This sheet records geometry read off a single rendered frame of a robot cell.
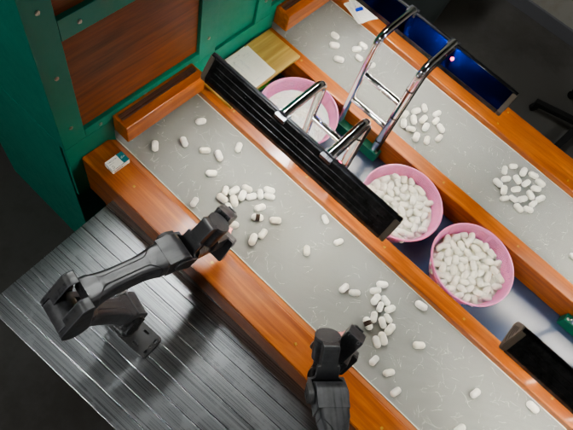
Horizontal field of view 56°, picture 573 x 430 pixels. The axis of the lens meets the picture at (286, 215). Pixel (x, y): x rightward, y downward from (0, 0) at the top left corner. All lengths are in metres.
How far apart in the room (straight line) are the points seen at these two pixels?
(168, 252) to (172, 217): 0.36
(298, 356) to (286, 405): 0.15
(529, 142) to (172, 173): 1.22
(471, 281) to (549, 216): 0.40
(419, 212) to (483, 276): 0.27
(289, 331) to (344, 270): 0.26
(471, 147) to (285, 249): 0.77
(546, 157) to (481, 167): 0.24
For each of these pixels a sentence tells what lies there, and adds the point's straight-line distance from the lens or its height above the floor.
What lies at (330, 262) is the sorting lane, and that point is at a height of 0.74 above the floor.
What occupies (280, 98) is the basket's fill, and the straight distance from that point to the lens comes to 1.85.
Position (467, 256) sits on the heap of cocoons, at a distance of 1.77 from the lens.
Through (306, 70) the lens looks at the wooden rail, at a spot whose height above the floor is 0.77.
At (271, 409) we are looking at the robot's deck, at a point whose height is 0.67.
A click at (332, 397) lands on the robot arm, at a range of 1.16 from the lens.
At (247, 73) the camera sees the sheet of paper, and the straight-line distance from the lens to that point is 1.82.
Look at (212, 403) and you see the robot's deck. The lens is 1.51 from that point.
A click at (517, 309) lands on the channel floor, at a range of 1.87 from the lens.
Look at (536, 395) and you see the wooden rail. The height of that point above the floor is 0.76.
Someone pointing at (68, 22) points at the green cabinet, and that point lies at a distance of 1.28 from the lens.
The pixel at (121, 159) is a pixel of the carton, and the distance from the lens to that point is 1.61.
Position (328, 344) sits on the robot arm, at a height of 1.07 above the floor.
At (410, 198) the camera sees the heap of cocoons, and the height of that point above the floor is 0.74.
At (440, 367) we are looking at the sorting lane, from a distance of 1.62.
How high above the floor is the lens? 2.17
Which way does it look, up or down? 63 degrees down
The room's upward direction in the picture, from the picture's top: 24 degrees clockwise
